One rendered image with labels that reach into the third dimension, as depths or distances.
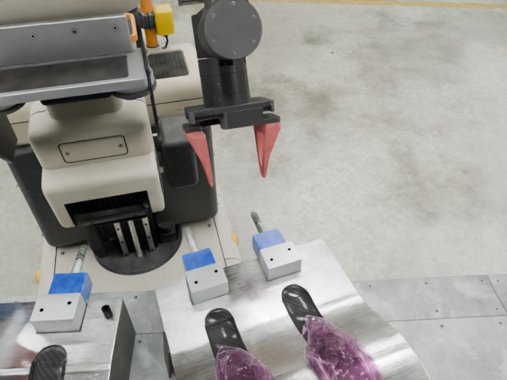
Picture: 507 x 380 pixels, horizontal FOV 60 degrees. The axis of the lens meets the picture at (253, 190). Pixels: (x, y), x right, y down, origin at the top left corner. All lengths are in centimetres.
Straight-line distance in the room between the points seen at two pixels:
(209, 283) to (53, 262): 95
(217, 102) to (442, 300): 44
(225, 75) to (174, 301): 30
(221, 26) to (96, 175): 53
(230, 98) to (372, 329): 32
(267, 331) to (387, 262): 125
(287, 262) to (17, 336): 34
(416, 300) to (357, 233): 116
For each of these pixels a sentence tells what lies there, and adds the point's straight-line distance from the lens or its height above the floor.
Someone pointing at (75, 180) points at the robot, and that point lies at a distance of 92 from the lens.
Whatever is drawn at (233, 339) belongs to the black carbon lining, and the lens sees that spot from 59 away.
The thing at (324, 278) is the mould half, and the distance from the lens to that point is 64.
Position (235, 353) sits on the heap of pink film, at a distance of 54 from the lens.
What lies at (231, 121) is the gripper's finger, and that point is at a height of 108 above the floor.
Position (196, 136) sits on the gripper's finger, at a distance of 51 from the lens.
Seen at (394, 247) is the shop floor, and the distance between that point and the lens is 185.
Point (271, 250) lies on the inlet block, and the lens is 63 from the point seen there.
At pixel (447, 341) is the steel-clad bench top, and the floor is 80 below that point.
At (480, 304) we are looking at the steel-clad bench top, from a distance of 75.
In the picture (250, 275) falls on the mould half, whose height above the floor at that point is 86.
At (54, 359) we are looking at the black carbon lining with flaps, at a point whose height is 89.
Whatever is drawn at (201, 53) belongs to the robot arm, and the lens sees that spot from 53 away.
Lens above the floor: 137
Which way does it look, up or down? 44 degrees down
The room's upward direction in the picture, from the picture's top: straight up
